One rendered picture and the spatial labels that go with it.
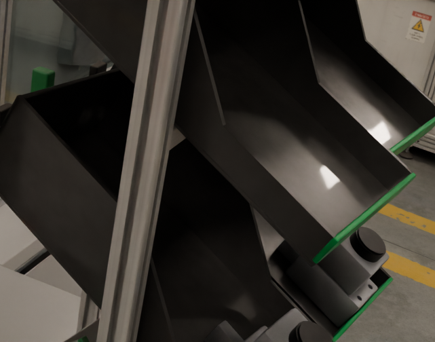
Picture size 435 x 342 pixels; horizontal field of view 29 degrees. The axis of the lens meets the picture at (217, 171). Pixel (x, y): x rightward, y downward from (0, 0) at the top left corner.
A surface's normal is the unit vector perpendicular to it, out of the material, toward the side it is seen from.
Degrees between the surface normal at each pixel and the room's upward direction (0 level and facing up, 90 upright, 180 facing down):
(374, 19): 90
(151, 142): 90
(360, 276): 90
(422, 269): 0
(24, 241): 0
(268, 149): 25
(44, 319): 0
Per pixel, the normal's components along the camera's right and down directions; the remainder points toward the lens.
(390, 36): -0.48, 0.28
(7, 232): 0.18, -0.89
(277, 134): 0.52, -0.66
